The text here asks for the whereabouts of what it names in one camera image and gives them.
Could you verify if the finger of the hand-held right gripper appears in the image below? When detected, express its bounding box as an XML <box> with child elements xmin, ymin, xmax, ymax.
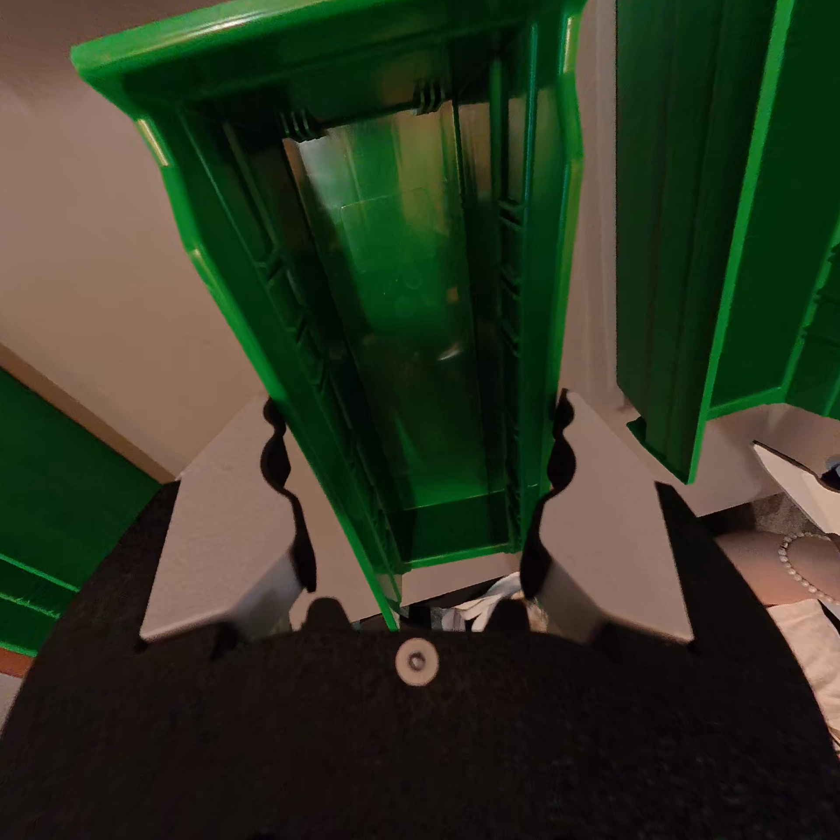
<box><xmin>753</xmin><ymin>441</ymin><xmax>840</xmax><ymax>534</ymax></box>

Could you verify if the person's right forearm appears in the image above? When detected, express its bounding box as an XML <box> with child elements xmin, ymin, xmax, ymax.
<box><xmin>715</xmin><ymin>530</ymin><xmax>840</xmax><ymax>608</ymax></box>

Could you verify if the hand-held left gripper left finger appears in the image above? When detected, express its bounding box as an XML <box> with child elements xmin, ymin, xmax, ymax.
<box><xmin>140</xmin><ymin>397</ymin><xmax>317</xmax><ymax>643</ymax></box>

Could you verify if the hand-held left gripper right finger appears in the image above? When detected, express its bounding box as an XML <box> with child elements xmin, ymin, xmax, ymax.
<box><xmin>520</xmin><ymin>390</ymin><xmax>695</xmax><ymax>643</ymax></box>

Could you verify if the pale desk with cable slot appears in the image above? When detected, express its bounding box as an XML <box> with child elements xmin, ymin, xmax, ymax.
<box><xmin>0</xmin><ymin>0</ymin><xmax>840</xmax><ymax>657</ymax></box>

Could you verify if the pearl bracelet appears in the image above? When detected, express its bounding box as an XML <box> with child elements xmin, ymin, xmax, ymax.
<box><xmin>777</xmin><ymin>533</ymin><xmax>840</xmax><ymax>605</ymax></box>

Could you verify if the green plastic bin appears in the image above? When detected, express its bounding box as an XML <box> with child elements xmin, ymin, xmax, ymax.
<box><xmin>71</xmin><ymin>0</ymin><xmax>587</xmax><ymax>632</ymax></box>
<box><xmin>0</xmin><ymin>367</ymin><xmax>165</xmax><ymax>657</ymax></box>
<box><xmin>616</xmin><ymin>0</ymin><xmax>840</xmax><ymax>484</ymax></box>

